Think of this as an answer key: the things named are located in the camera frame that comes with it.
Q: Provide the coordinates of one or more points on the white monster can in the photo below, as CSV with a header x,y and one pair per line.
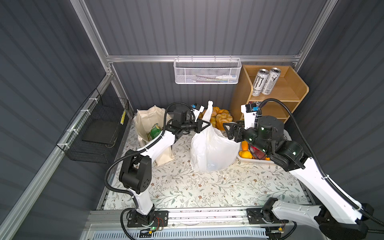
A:
x,y
259,82
271,81

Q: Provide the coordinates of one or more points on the white Monster can right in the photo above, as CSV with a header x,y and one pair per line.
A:
x,y
271,81

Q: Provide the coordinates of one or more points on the wooden shelf unit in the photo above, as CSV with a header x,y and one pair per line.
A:
x,y
289,89

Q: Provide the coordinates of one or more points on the white plastic grocery bag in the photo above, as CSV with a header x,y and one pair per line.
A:
x,y
211,151

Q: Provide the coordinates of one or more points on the white Monster can left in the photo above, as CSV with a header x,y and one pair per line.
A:
x,y
259,82

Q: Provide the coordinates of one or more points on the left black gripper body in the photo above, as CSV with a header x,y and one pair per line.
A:
x,y
189,125

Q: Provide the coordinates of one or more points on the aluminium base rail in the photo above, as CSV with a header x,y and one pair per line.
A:
x,y
224,217

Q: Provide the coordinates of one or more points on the black wire wall basket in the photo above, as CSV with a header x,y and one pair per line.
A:
x,y
97,135

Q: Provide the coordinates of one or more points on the toothpaste tube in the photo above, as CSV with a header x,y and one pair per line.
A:
x,y
227,77

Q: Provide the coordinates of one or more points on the beige canvas tote bag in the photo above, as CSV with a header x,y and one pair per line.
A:
x,y
144,122

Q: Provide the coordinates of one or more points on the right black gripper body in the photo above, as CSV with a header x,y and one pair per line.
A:
x,y
248,134

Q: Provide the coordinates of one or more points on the white plastic produce basket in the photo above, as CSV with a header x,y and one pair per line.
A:
x,y
258,156

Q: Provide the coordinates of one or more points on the green snack bag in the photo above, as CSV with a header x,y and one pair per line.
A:
x,y
154,132

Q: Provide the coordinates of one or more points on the white wire wall basket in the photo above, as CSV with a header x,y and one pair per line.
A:
x,y
203,71

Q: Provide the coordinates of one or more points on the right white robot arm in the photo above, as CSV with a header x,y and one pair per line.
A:
x,y
338,215

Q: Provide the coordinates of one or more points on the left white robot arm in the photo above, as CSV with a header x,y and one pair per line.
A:
x,y
136,170

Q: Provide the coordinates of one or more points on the tray of bread rolls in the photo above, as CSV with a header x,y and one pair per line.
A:
x,y
219,117

